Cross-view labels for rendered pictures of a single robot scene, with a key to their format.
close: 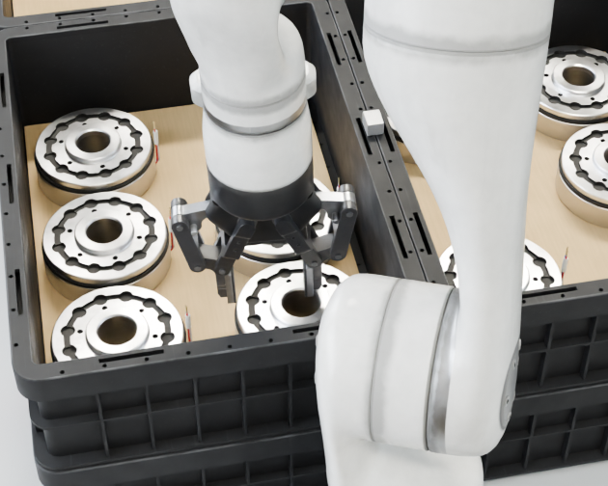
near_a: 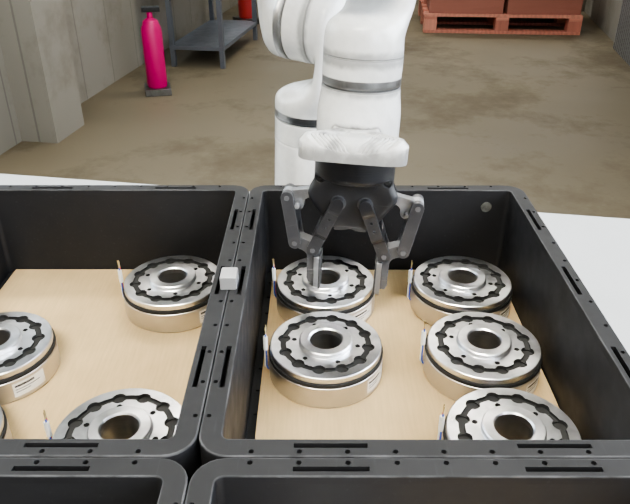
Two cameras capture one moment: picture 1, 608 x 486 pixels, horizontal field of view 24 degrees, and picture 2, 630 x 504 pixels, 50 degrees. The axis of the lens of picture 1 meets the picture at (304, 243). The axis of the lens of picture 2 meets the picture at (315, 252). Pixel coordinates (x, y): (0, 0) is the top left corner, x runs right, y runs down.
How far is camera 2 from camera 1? 1.39 m
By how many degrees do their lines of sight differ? 104
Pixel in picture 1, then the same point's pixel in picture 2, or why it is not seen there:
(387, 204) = (249, 235)
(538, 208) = (84, 362)
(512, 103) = not seen: outside the picture
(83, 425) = (478, 246)
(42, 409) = (503, 229)
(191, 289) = (405, 340)
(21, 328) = (524, 204)
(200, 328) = (400, 316)
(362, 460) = not seen: hidden behind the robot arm
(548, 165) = (37, 399)
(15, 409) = not seen: hidden behind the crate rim
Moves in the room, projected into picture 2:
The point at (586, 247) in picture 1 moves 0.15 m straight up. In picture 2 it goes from (75, 329) to (45, 194)
